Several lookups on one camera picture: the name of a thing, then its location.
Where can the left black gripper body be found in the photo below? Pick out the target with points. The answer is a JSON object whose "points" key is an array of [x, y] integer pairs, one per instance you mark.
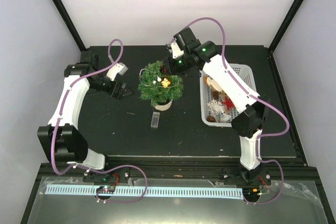
{"points": [[114, 94]]}

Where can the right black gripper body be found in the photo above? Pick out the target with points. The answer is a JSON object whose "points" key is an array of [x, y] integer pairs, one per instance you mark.
{"points": [[178, 68]]}

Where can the gold bell ornament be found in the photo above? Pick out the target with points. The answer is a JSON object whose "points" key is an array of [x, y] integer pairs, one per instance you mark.
{"points": [[165, 82]]}

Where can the small green christmas tree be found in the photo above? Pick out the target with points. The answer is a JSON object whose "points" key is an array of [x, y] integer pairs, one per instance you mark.
{"points": [[150, 88]]}

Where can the white plastic basket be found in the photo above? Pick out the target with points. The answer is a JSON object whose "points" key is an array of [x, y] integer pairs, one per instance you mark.
{"points": [[223, 119]]}

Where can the red star ornament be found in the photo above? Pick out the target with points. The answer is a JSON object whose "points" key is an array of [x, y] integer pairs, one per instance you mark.
{"points": [[228, 103]]}

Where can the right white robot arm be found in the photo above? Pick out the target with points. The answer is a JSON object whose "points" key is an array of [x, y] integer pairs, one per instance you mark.
{"points": [[189, 52]]}

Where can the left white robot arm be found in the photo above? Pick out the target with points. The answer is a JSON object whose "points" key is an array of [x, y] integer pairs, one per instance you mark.
{"points": [[60, 138]]}

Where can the white mushroom ornament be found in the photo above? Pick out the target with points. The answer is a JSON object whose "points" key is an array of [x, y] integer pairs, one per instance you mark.
{"points": [[210, 82]]}

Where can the clear light battery box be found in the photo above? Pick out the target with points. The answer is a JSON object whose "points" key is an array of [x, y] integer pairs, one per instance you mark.
{"points": [[155, 119]]}

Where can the brown pine cone ornament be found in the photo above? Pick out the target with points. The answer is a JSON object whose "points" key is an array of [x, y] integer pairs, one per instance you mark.
{"points": [[216, 95]]}

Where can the white snowflake ornament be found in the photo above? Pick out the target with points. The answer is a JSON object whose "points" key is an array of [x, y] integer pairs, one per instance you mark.
{"points": [[215, 106]]}

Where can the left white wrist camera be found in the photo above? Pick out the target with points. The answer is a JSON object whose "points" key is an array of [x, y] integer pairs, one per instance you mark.
{"points": [[117, 69]]}

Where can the white cable duct strip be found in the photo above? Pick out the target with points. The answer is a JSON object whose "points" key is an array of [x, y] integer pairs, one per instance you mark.
{"points": [[150, 191]]}

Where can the black left frame post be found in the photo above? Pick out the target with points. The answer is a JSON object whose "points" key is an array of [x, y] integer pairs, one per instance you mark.
{"points": [[69, 24]]}

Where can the black frame post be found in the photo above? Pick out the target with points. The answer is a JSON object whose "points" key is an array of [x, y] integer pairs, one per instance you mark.
{"points": [[69, 24], [291, 13]]}

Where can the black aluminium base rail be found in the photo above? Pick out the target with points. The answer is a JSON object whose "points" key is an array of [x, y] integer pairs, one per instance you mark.
{"points": [[227, 170]]}

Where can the black right frame post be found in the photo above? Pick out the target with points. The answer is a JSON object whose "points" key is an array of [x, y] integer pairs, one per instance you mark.
{"points": [[291, 13]]}

